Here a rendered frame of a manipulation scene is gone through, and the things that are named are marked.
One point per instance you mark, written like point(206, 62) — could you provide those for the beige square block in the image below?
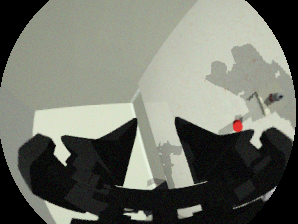
point(263, 98)

